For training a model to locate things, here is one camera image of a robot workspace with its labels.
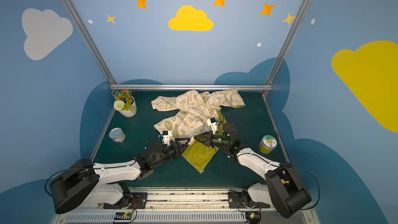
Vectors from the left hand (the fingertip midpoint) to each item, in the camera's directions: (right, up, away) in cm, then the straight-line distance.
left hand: (190, 140), depth 77 cm
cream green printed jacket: (+1, +16, +27) cm, 31 cm away
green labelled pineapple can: (+44, -3, +9) cm, 45 cm away
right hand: (+3, +2, 0) cm, 3 cm away
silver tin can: (-45, +1, +14) cm, 47 cm away
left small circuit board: (-32, -36, -4) cm, 48 cm away
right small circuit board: (+31, -37, -4) cm, 48 cm away
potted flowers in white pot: (-42, +20, +19) cm, 50 cm away
